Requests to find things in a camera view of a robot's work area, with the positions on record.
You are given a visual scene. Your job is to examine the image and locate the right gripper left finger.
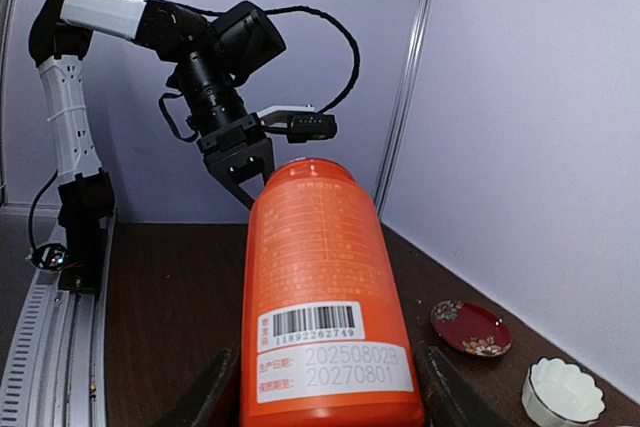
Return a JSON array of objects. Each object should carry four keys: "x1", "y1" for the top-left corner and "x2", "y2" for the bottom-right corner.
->
[{"x1": 157, "y1": 346, "x2": 240, "y2": 427}]

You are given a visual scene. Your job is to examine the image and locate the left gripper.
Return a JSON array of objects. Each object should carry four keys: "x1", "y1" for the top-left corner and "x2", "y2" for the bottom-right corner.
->
[{"x1": 197, "y1": 114, "x2": 275, "y2": 209}]

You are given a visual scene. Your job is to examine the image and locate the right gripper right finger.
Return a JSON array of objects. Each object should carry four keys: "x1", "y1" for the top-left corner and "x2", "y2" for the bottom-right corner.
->
[{"x1": 413, "y1": 344, "x2": 511, "y2": 427}]

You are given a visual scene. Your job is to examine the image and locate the orange pill bottle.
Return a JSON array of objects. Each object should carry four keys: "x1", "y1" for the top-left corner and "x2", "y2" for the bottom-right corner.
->
[{"x1": 240, "y1": 159, "x2": 426, "y2": 426}]

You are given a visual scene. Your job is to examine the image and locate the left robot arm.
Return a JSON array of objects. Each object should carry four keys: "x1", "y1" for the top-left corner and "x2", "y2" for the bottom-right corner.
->
[{"x1": 28, "y1": 0, "x2": 285, "y2": 295}]

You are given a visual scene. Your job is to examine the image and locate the red floral plate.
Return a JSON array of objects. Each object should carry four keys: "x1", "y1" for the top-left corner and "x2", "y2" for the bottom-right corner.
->
[{"x1": 429, "y1": 300, "x2": 512, "y2": 358}]

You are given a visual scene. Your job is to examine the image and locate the white scalloped bowl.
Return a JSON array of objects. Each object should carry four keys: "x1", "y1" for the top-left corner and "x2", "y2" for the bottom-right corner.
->
[{"x1": 521, "y1": 357, "x2": 606, "y2": 426}]

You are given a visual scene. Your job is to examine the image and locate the left round circuit board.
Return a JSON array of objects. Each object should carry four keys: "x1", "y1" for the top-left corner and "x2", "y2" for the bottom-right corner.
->
[{"x1": 31, "y1": 243, "x2": 67, "y2": 272}]

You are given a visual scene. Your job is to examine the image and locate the front aluminium rail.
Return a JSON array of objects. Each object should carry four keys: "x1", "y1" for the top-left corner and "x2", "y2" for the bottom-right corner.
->
[{"x1": 1, "y1": 217, "x2": 116, "y2": 426}]

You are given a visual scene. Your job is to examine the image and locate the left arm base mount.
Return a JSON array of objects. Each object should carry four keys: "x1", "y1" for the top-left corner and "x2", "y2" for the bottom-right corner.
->
[{"x1": 58, "y1": 168, "x2": 115, "y2": 295}]

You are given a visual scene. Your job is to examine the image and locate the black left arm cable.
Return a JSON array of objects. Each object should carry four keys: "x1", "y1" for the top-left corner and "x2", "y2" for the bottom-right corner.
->
[{"x1": 259, "y1": 5, "x2": 362, "y2": 116}]

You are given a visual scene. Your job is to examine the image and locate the left aluminium frame post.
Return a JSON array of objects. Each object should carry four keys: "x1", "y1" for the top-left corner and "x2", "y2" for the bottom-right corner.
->
[{"x1": 373, "y1": 0, "x2": 432, "y2": 217}]

